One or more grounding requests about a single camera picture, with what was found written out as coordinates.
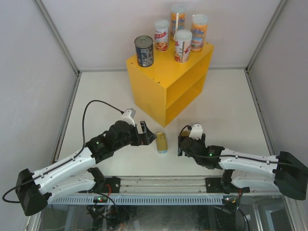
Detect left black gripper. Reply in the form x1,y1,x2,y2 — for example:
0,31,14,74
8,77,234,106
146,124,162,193
114,121,156,151

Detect right black camera cable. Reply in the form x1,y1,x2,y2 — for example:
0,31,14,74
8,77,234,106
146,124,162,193
178,125,282,164

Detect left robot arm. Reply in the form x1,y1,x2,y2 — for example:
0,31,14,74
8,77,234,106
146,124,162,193
15,120,156,216

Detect yellow two-shelf cabinet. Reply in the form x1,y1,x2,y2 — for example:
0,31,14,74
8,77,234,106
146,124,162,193
126,41,214,127

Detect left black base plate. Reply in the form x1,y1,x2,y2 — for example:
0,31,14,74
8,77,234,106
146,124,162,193
96,176,121,195

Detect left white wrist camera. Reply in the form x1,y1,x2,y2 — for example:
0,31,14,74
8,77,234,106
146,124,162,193
121,108,136,127

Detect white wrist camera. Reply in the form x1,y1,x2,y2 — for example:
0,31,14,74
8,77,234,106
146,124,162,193
121,108,136,127
189,123,203,140

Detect left black camera cable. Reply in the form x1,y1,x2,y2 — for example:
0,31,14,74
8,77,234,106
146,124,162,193
2,100,125,204

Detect round tomato tin can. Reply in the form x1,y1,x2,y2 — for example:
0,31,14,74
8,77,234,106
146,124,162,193
134,35,154,67

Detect gold tin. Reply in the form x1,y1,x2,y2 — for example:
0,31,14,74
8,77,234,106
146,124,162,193
155,132,168,154
180,130,191,137

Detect tall can with white spoon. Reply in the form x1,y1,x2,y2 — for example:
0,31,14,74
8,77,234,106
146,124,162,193
170,4,186,41

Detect aluminium front rail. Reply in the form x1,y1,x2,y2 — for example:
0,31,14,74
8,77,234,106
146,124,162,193
55,175,289,195

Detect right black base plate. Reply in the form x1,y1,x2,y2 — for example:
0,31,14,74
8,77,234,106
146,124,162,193
205,178,240,194

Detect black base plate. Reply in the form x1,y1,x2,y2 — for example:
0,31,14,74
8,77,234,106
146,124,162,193
205,178,240,194
96,176,121,195

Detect grey slotted cable duct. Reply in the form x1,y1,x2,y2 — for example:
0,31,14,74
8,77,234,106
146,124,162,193
51,194,223,205

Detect black camera cable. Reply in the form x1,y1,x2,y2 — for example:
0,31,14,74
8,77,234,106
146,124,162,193
178,125,282,164
2,100,125,204

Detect small red-white can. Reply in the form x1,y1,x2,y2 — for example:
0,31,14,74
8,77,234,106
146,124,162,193
154,19,169,51
174,29,193,63

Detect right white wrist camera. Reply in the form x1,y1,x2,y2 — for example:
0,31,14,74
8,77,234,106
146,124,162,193
189,123,203,140

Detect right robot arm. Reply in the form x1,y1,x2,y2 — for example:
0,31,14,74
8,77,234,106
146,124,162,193
178,134,308,201

